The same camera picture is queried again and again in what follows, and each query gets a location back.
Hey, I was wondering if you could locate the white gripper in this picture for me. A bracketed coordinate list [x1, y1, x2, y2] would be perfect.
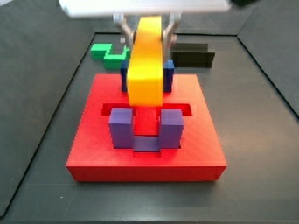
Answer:
[59, 0, 232, 60]

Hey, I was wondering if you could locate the red slotted board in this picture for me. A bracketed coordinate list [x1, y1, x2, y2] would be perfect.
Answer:
[67, 74, 227, 182]

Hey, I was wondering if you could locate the yellow bar block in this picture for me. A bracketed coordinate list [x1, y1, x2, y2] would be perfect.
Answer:
[125, 16, 164, 106]

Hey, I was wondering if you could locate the green zigzag block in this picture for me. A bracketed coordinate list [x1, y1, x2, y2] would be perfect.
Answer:
[89, 43, 131, 69]

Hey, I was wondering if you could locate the purple U-shaped block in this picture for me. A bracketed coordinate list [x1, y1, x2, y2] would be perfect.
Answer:
[108, 108, 184, 152]

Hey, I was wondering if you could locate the blue block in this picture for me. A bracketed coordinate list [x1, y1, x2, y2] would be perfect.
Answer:
[120, 60, 173, 93]

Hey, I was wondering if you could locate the black stepped holder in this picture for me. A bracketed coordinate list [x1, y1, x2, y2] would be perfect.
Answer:
[172, 43, 215, 68]

